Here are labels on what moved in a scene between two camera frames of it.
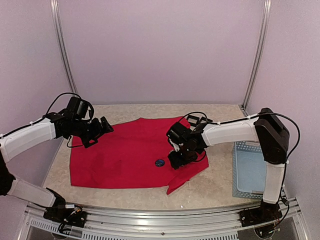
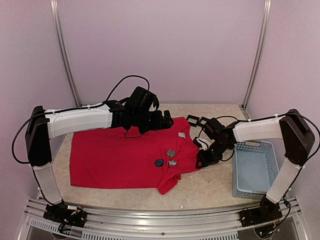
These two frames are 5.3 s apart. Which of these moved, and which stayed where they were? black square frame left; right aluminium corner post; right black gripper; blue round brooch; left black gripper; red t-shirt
Moved: left black gripper; right black gripper
Stayed: blue round brooch; right aluminium corner post; black square frame left; red t-shirt
